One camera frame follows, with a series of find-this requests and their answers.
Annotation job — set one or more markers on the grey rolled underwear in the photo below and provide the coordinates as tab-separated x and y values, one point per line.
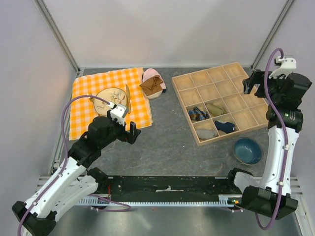
205	134

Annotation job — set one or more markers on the navy striped rolled underwear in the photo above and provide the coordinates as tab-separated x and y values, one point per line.
198	115

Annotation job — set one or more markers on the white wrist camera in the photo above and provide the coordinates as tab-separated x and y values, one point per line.
117	113
285	66

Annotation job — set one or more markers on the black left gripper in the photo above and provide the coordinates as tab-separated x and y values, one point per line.
126	136

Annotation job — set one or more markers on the aluminium front rail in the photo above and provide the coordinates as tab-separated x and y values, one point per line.
294	184

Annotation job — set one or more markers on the yellow checkered cloth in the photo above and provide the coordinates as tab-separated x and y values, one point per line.
83	112

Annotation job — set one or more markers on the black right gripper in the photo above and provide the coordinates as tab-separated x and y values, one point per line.
258	78

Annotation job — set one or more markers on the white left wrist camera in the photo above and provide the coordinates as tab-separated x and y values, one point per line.
117	113

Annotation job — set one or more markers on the aluminium frame post left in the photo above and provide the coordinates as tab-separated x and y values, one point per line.
57	34

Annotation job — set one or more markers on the white cable duct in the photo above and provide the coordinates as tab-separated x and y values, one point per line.
218	201

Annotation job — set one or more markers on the cream underwear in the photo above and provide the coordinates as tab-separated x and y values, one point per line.
154	95

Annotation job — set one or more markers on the aluminium frame post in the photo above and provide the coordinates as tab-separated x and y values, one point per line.
273	31
57	34

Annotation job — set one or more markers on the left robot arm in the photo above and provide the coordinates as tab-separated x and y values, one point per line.
40	213

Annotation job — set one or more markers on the gold knife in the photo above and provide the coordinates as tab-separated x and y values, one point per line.
128	96

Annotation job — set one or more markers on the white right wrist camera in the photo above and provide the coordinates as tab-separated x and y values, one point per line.
285	66

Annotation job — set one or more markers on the pink underwear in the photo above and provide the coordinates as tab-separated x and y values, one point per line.
149	73

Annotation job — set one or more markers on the blue ceramic bowl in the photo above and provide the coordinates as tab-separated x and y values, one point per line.
247	151

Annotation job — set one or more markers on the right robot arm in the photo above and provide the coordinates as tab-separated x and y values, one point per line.
271	196

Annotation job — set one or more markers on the olive green rolled underwear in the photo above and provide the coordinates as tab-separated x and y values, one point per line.
215	110

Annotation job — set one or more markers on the bird-painted ceramic plate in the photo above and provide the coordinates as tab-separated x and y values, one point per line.
114	95

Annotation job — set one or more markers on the aluminium frame post right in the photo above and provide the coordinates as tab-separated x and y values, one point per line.
273	31

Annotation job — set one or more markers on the navy blue white-trimmed underwear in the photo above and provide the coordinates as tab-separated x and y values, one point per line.
225	126

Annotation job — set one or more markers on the brown underwear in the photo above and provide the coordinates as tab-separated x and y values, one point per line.
152	86

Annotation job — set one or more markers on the wooden compartment tray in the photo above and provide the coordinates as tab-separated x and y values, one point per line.
221	85

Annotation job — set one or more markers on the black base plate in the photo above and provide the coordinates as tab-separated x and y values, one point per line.
153	188

